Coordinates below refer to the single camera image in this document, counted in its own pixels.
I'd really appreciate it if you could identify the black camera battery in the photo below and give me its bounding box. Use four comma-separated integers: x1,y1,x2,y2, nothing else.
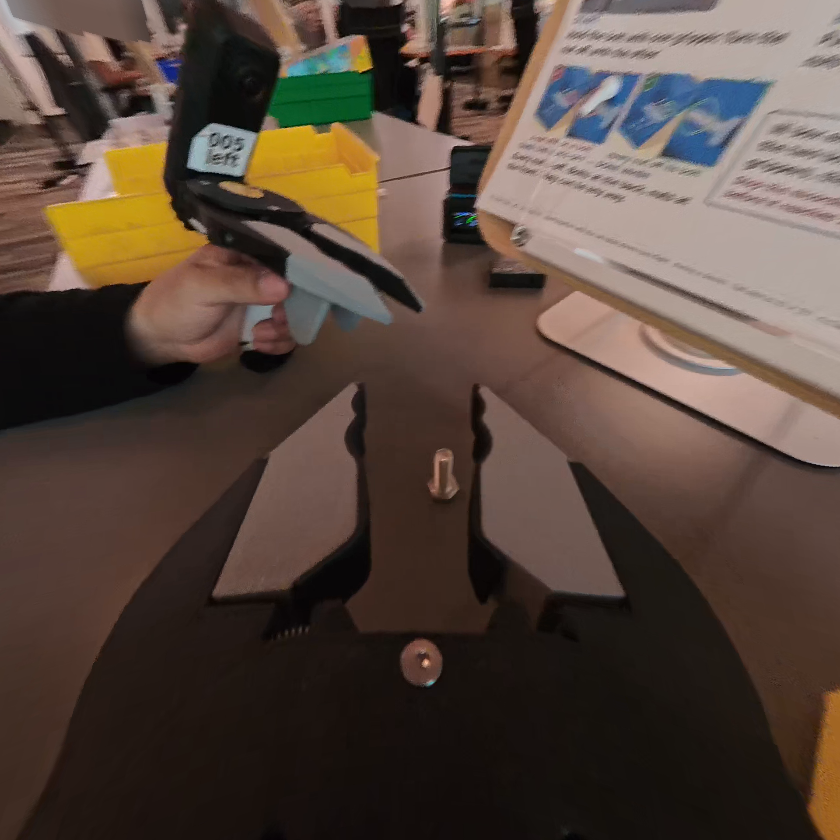
489,258,547,290

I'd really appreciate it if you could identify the steel hex bolt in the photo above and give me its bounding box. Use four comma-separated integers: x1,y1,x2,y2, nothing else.
427,448,457,503

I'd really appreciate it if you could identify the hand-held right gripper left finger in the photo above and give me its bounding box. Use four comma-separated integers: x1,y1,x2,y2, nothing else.
210,382,373,608

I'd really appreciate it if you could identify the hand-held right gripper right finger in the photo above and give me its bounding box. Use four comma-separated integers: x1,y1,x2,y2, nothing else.
467,384,627,605

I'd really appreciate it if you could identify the yellow storage bin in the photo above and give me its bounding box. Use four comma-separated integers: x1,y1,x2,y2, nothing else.
807,689,840,840
45,123,382,287

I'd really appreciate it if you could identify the printed instruction sheet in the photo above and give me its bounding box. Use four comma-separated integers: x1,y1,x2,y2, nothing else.
482,0,840,342

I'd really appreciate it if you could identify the person's left forearm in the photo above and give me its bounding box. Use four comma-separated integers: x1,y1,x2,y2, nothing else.
0,282,198,431

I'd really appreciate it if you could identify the green storage bin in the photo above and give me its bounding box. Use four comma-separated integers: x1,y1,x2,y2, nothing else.
268,71,375,129

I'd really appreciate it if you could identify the metal wire page holder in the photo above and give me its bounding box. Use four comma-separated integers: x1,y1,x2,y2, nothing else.
511,75,621,249

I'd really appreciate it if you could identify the person's left hand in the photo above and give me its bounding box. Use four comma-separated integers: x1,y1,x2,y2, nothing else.
128,245,298,368

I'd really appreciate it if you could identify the black charging case with screen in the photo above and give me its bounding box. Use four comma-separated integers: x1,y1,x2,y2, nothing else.
443,146,493,245

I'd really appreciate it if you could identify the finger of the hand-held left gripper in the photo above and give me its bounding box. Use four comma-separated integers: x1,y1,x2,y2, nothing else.
312,220,426,315
245,218,396,347

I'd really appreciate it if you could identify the colourful printed box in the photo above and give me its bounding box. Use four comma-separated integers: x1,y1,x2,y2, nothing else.
282,35,374,80

